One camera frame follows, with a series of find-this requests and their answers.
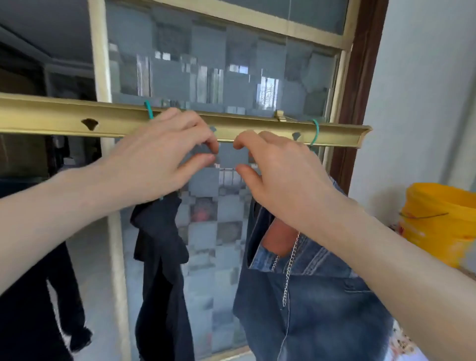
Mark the floral patterned cloth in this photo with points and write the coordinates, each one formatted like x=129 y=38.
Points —
x=401 y=346

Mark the person's left hand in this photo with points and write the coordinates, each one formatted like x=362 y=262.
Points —
x=148 y=163

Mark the person's right hand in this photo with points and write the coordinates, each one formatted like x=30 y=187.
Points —
x=293 y=178

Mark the person's left forearm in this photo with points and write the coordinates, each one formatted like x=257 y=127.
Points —
x=37 y=227

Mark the gold framed glass door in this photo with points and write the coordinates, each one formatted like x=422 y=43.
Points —
x=100 y=55

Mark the person's right forearm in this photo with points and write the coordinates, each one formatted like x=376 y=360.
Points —
x=409 y=279

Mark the black sheer blouse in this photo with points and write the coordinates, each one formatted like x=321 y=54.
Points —
x=22 y=316

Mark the gold clothes rail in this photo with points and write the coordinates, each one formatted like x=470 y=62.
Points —
x=44 y=115

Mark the yellow plastic bucket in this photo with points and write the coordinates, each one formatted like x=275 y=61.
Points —
x=439 y=230

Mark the brown door frame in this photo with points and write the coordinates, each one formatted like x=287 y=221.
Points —
x=360 y=74

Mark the black shorts with logo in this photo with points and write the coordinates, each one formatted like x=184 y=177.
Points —
x=160 y=297

